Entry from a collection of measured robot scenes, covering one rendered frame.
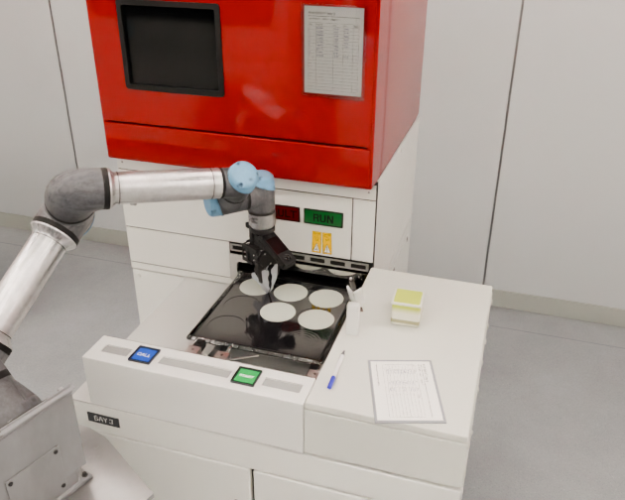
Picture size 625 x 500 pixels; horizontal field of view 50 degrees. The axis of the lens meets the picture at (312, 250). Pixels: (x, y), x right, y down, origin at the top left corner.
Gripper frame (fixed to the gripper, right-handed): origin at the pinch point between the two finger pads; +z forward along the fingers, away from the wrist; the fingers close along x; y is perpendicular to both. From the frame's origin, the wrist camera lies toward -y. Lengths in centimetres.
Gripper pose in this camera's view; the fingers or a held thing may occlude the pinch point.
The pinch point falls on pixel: (269, 290)
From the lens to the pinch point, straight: 196.5
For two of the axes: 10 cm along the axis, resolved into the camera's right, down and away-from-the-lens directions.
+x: -7.0, 3.3, -6.3
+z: 0.0, 8.8, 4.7
